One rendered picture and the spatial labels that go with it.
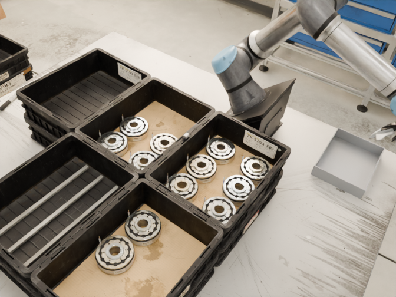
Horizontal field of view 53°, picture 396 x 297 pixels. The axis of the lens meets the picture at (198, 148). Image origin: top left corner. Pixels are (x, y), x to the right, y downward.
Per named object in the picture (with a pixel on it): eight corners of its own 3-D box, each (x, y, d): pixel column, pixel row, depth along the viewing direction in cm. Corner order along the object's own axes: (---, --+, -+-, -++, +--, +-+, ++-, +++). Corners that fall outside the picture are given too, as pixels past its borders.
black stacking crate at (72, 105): (100, 71, 170) (97, 48, 162) (152, 99, 159) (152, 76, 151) (22, 117, 147) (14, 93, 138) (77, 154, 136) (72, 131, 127)
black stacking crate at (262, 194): (214, 134, 148) (217, 111, 140) (284, 172, 137) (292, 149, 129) (143, 200, 124) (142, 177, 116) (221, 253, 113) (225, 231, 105)
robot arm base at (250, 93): (243, 99, 169) (231, 79, 166) (271, 89, 158) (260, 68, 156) (227, 116, 159) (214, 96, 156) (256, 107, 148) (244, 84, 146)
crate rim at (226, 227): (217, 114, 141) (217, 109, 139) (291, 153, 130) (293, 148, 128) (142, 181, 117) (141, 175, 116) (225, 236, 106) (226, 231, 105)
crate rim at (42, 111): (98, 51, 163) (97, 46, 162) (153, 80, 152) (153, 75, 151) (15, 96, 140) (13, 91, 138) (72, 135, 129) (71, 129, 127)
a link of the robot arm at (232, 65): (218, 92, 158) (201, 63, 154) (238, 76, 164) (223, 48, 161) (238, 86, 148) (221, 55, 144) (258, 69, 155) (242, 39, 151)
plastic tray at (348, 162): (334, 135, 169) (337, 126, 165) (380, 156, 162) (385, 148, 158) (310, 174, 152) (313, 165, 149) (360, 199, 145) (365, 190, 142)
